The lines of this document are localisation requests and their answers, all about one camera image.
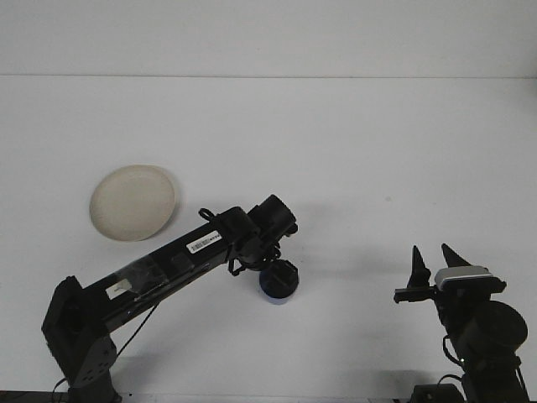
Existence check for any pale blue cup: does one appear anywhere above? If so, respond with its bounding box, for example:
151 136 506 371
258 259 300 306

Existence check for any pale round plate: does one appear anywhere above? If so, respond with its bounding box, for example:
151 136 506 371
89 164 176 243

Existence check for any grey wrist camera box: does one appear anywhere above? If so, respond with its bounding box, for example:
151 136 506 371
434 264 508 294

